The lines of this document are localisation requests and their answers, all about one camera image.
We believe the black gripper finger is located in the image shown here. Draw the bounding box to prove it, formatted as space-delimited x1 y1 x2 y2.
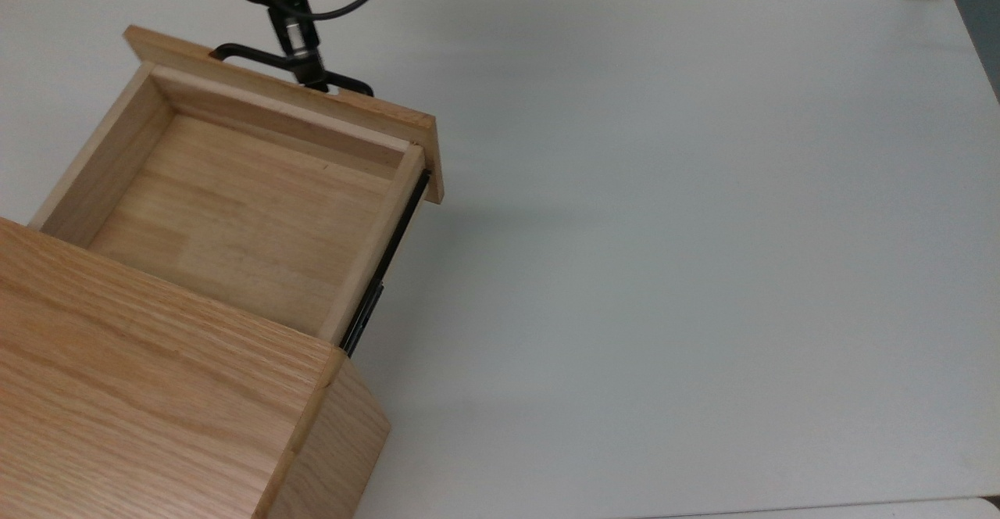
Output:
267 0 327 92

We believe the black metal drawer handle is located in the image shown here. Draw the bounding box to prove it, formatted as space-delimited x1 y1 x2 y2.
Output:
209 43 375 98

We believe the wooden drawer with handle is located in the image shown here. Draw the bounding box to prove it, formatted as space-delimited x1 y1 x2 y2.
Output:
29 25 445 345

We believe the black metal drawer slide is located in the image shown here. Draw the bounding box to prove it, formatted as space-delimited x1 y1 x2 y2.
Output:
341 170 433 358

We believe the wooden drawer cabinet body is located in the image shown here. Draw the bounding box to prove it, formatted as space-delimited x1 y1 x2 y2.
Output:
0 216 392 519

